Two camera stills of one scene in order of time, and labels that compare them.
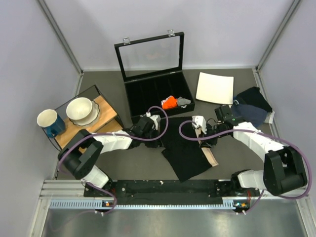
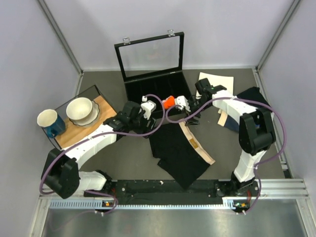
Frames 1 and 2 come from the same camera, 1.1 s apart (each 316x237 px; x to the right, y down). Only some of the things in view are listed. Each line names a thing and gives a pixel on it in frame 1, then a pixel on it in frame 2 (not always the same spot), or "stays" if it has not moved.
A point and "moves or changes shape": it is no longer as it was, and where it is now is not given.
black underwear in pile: (253, 97) stays
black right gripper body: (212, 130) -> (194, 106)
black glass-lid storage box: (152, 69) stays
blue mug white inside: (50, 119) stays
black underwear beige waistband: (186, 158) moves or changes shape
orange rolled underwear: (170, 101) stays
